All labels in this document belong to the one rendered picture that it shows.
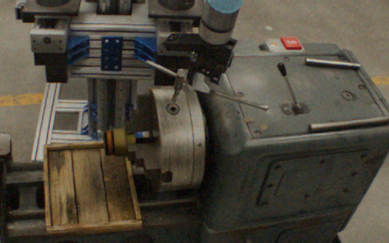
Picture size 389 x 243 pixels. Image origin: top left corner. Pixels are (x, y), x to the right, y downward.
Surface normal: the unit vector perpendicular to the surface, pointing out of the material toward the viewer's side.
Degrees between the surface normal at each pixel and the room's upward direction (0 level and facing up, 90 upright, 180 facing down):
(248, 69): 0
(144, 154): 3
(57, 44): 90
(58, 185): 0
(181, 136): 42
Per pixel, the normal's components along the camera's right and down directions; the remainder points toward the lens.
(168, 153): 0.25, 0.21
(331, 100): 0.12, -0.72
